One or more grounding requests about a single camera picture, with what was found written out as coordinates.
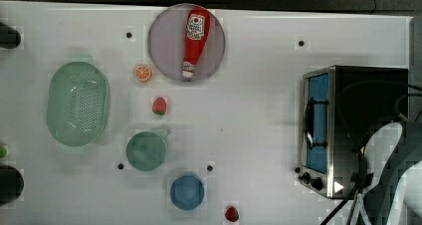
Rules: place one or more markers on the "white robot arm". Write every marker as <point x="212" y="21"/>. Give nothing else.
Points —
<point x="393" y="156"/>

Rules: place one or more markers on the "pink toy strawberry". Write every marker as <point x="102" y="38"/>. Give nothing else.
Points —
<point x="159" y="106"/>

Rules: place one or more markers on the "toy orange slice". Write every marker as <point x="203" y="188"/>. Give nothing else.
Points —
<point x="143" y="73"/>

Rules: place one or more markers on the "grey round plate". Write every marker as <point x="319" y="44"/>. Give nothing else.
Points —
<point x="166" y="44"/>

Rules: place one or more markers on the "green mug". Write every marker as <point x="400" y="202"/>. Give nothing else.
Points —
<point x="147" y="150"/>

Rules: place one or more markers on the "red ketchup bottle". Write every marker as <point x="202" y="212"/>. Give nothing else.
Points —
<point x="196" y="35"/>

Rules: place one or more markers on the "blue cup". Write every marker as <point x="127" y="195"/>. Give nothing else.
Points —
<point x="187" y="192"/>

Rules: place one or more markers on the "red toy strawberry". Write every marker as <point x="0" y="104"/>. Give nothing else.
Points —
<point x="232" y="214"/>

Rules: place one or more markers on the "green colander basket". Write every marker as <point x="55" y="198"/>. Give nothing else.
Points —
<point x="78" y="104"/>

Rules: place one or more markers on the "black cylinder upper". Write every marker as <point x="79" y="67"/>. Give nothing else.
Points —
<point x="9" y="37"/>

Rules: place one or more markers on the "black cylinder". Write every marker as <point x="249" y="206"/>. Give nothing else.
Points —
<point x="11" y="184"/>
<point x="9" y="37"/>

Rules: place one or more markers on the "green toy piece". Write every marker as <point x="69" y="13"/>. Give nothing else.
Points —
<point x="3" y="151"/>

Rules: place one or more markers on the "black cylinder lower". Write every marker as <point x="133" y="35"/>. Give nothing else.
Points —
<point x="11" y="184"/>

